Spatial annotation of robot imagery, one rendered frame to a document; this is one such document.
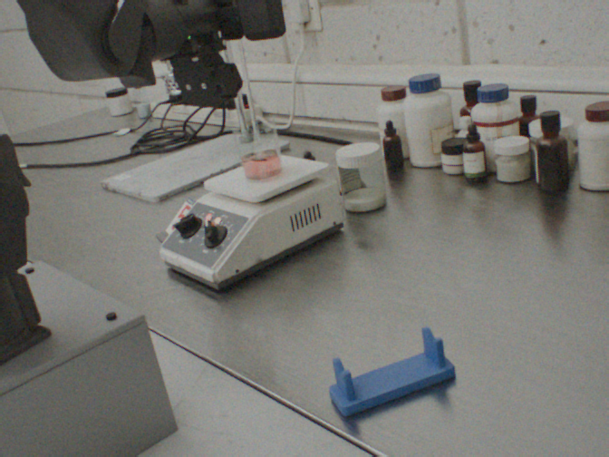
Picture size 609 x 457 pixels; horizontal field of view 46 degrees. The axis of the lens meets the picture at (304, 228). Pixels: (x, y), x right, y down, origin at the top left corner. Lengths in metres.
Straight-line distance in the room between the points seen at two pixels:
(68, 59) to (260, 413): 0.33
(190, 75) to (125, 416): 0.35
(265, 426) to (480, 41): 0.78
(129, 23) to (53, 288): 0.24
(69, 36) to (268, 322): 0.32
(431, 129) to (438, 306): 0.42
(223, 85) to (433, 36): 0.59
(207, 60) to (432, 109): 0.42
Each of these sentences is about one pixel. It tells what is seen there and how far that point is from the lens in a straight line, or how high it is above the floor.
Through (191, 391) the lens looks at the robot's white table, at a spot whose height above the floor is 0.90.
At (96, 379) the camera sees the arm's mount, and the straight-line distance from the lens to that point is 0.55.
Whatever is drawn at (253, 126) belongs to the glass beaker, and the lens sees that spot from 0.83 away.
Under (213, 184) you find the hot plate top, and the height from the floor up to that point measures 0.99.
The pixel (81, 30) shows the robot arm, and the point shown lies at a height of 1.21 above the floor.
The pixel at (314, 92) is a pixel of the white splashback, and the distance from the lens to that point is 1.42.
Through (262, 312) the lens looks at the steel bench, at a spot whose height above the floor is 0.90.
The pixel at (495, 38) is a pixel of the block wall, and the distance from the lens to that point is 1.17.
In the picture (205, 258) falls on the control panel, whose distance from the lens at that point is 0.81.
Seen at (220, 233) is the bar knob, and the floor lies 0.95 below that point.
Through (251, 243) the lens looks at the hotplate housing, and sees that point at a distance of 0.81.
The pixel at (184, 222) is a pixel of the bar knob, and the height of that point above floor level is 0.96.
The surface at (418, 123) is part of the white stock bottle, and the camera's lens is 1.07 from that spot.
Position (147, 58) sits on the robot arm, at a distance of 0.67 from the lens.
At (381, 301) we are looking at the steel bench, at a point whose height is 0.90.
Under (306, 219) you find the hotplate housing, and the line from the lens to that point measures 0.85.
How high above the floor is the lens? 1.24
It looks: 22 degrees down
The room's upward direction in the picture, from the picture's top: 11 degrees counter-clockwise
